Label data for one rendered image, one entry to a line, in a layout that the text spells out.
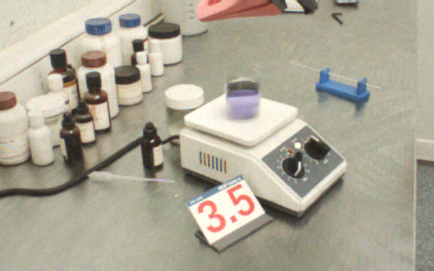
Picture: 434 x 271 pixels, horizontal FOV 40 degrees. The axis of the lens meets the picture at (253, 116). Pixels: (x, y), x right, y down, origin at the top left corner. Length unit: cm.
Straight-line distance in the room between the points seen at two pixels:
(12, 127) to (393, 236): 54
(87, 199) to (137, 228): 10
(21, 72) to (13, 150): 17
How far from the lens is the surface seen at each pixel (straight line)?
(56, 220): 80
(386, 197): 82
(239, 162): 77
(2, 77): 100
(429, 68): 229
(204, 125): 79
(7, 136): 91
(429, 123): 239
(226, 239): 72
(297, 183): 76
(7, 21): 108
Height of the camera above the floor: 120
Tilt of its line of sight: 26 degrees down
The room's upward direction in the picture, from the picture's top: straight up
